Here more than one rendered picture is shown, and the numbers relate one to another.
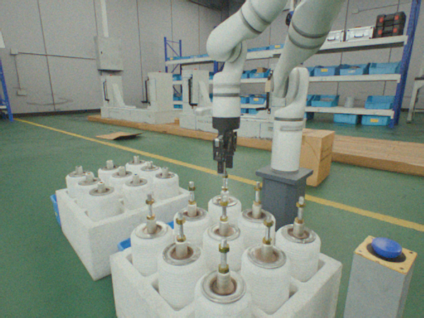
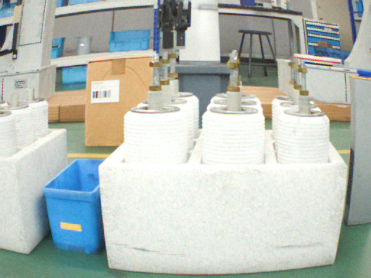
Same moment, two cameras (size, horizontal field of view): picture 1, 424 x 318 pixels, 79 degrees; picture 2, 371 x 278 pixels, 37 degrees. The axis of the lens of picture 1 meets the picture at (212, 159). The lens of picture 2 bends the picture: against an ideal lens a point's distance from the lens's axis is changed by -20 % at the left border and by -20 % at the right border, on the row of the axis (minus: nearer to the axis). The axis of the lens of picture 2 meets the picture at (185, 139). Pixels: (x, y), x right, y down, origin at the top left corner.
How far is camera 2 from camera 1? 86 cm
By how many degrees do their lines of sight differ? 42
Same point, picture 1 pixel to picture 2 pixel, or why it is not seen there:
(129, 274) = (162, 166)
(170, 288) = (248, 145)
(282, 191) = (215, 88)
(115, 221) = (27, 155)
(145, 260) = (172, 145)
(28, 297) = not seen: outside the picture
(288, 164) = (213, 51)
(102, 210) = (10, 140)
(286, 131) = (206, 10)
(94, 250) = (21, 200)
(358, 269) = (359, 90)
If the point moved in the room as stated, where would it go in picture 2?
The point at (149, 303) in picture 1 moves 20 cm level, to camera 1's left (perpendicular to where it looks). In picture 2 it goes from (231, 169) to (118, 190)
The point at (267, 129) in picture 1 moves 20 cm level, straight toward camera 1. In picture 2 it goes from (14, 85) to (21, 86)
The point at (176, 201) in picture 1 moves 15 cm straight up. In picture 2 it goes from (57, 137) to (59, 66)
